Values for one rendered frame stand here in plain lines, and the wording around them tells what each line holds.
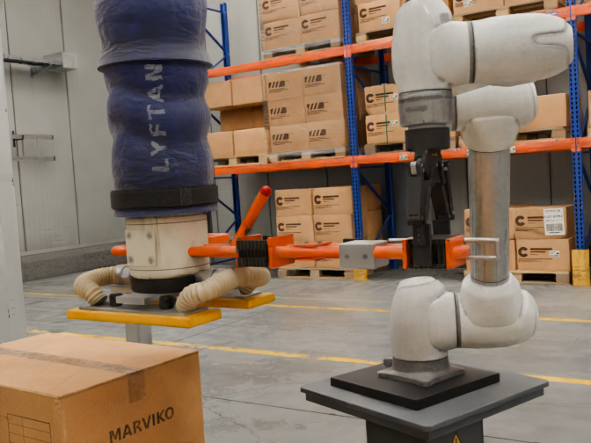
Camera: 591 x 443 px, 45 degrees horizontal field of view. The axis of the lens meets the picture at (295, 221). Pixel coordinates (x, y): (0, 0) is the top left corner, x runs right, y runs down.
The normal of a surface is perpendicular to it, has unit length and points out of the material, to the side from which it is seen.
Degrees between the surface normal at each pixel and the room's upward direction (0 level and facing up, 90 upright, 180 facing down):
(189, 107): 72
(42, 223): 90
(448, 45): 88
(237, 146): 90
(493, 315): 108
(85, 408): 90
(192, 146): 78
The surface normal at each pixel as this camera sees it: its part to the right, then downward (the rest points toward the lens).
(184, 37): 0.62, 0.22
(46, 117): 0.84, -0.02
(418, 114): -0.54, 0.08
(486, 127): -0.14, 0.52
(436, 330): -0.09, 0.08
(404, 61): -0.76, 0.11
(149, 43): 0.12, -0.18
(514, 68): -0.05, 0.76
